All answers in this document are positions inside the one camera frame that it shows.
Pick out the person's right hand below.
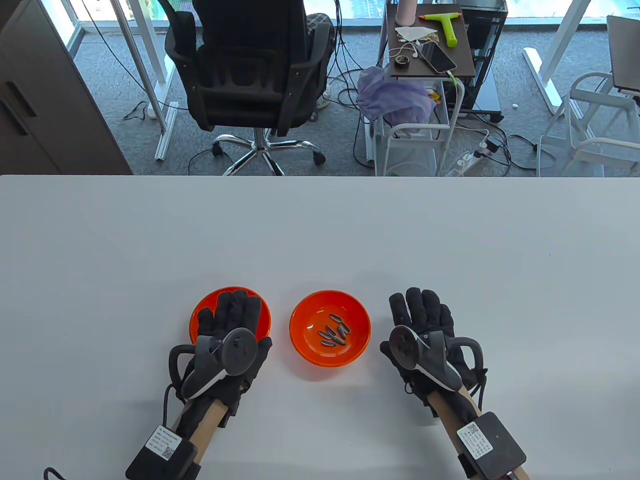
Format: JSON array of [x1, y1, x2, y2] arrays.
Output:
[[380, 287, 488, 408]]

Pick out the person's left hand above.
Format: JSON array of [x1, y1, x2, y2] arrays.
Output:
[[181, 289, 273, 408]]

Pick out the orange plastic bowl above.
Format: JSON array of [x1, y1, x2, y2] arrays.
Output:
[[289, 290, 372, 368], [189, 286, 272, 346]]

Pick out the grey hand controller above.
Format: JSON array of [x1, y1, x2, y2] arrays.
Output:
[[168, 327, 259, 400], [389, 325, 485, 393]]

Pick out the pile of striped sunflower seeds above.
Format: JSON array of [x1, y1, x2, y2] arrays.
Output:
[[318, 313, 352, 347]]

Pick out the person's left forearm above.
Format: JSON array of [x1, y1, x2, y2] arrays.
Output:
[[172, 395, 241, 466]]

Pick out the white power strip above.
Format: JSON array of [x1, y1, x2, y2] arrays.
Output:
[[444, 142, 493, 177]]

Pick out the black right wrist sensor box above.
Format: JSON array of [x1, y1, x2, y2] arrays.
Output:
[[456, 411, 527, 480]]

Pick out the black wrist sensor box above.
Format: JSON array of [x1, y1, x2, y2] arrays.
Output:
[[125, 425, 202, 480], [456, 411, 527, 480]]

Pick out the black left wrist sensor box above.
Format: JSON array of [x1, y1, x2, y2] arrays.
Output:
[[125, 425, 202, 480]]

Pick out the aluminium profile bar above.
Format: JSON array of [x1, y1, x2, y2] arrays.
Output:
[[154, 100, 180, 162]]

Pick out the black mesh office chair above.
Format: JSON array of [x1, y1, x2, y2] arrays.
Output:
[[159, 0, 336, 177]]

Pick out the purple cloth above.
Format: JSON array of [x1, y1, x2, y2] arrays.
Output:
[[356, 66, 437, 135]]

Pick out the black smartphone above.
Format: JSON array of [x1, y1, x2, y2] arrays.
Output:
[[419, 42, 457, 74]]

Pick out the white earphones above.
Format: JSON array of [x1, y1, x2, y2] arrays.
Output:
[[387, 42, 426, 58]]

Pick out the white cart with brown top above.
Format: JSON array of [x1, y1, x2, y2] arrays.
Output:
[[372, 0, 477, 177]]

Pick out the white desk leg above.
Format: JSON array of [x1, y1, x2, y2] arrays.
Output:
[[110, 0, 180, 135], [522, 0, 593, 116]]

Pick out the white face mask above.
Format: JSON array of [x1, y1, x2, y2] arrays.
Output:
[[394, 26, 440, 42]]

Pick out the green squeegee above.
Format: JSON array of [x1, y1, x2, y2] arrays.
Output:
[[419, 12, 462, 48]]

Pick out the black metal rack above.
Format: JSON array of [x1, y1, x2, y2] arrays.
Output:
[[452, 0, 508, 123]]

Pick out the dark grey cabinet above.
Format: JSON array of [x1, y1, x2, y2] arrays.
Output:
[[0, 0, 133, 176]]

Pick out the grey flat panel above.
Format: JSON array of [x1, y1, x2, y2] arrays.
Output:
[[606, 15, 640, 93]]

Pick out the white stool frame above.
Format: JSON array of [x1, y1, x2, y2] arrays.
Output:
[[536, 72, 640, 177]]

